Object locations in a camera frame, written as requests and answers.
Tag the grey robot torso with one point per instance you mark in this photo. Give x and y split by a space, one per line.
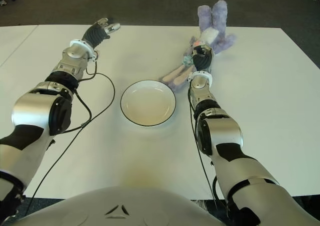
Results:
120 206

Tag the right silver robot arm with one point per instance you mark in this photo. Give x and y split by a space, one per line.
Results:
225 141

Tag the white plate with black rim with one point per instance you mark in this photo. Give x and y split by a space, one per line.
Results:
147 103

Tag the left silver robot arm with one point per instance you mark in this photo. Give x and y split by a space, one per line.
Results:
45 106

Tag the person in blue jeans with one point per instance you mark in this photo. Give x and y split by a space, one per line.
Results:
2 3

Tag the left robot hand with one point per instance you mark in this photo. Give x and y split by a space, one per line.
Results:
96 34

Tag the purple plush bunny doll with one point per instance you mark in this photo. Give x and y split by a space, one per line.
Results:
217 28

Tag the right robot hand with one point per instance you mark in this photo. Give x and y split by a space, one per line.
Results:
202 59

